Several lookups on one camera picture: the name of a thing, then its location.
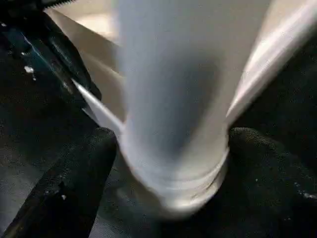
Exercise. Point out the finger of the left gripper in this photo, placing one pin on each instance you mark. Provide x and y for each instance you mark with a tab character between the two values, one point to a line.
74	62
37	69

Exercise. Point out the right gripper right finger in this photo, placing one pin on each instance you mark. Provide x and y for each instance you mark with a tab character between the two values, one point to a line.
267	186

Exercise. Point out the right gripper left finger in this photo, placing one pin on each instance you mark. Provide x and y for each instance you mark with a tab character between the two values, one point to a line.
74	178

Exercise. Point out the white plastic table top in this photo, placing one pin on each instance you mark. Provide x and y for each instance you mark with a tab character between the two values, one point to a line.
104	74

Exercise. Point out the white plastic table leg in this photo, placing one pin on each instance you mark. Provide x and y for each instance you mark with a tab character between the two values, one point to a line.
173	86

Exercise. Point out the black mat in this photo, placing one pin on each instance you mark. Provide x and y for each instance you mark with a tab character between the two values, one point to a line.
284	99

